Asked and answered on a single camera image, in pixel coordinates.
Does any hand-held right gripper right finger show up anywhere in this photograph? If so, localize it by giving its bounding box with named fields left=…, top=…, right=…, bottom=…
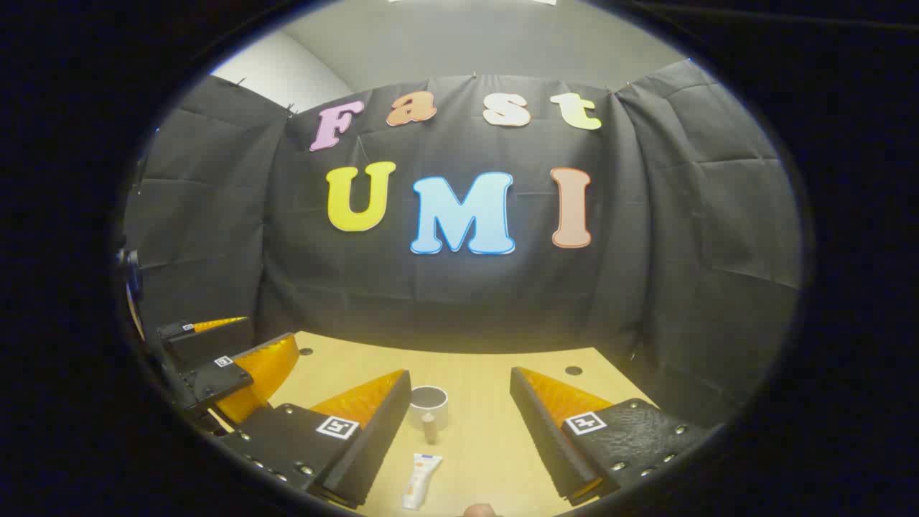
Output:
left=510, top=366, right=724, bottom=506

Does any white toothpaste tube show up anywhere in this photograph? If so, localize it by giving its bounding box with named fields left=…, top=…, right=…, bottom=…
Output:
left=401, top=452, right=444, bottom=511

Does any light wooden desktop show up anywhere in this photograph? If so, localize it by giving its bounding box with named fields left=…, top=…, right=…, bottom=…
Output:
left=215, top=330, right=719, bottom=517

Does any black backdrop cloth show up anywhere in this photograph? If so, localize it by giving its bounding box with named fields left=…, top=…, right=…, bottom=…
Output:
left=122, top=59, right=803, bottom=432

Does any white cup with wooden handle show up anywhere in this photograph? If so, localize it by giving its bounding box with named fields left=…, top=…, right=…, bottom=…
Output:
left=409, top=386, right=449, bottom=444

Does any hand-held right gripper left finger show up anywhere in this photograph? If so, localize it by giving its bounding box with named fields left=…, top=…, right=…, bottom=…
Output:
left=214, top=368, right=414, bottom=509

